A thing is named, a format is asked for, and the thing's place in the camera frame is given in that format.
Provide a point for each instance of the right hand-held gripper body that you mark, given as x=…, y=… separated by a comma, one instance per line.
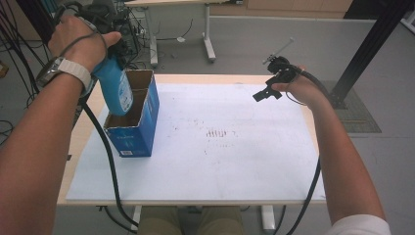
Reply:
x=280, y=68

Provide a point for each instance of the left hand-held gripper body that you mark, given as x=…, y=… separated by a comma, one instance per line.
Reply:
x=117, y=52

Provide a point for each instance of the blue bottle with white cap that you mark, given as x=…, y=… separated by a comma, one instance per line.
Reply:
x=114, y=88

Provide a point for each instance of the blue cardboard box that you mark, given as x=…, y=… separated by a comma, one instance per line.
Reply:
x=137, y=137

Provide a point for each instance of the person's right hand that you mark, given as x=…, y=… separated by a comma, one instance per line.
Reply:
x=301, y=88

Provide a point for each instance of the person's left hand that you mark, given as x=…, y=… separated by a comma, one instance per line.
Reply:
x=75, y=39

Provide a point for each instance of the thin metal rod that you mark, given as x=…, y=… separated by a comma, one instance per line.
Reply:
x=281, y=48

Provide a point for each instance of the wristwatch with white band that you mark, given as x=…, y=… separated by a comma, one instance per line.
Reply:
x=65, y=73

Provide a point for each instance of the white table mat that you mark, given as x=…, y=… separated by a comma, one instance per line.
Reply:
x=228, y=163

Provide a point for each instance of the white background desk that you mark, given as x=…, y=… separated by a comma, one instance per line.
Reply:
x=208, y=36

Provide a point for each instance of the grey floor mat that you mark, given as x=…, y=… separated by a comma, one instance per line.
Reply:
x=359, y=117

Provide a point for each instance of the white table leg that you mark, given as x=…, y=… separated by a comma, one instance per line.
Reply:
x=267, y=218
x=137, y=217

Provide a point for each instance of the person's white right sleeve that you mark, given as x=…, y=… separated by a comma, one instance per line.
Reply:
x=359, y=225

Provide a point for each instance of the person's olive trousers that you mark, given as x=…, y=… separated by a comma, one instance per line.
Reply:
x=160, y=222

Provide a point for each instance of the black metal frame post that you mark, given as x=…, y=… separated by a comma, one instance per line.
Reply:
x=359, y=55
x=36, y=19

